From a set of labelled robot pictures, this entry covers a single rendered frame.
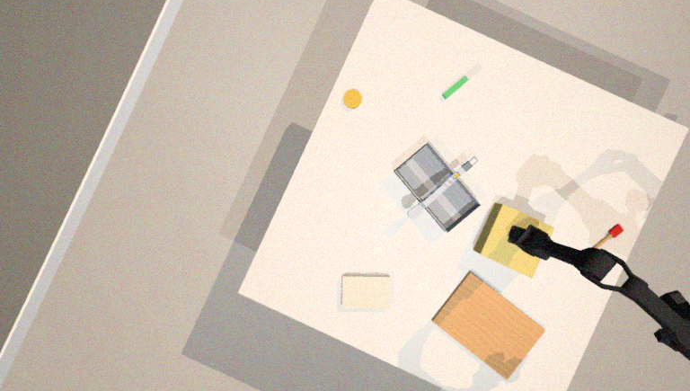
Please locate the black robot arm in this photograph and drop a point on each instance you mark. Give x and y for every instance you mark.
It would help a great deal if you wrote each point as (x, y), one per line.
(594, 264)

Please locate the yellow flat disc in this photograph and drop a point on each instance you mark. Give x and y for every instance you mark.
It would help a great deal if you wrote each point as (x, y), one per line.
(352, 99)

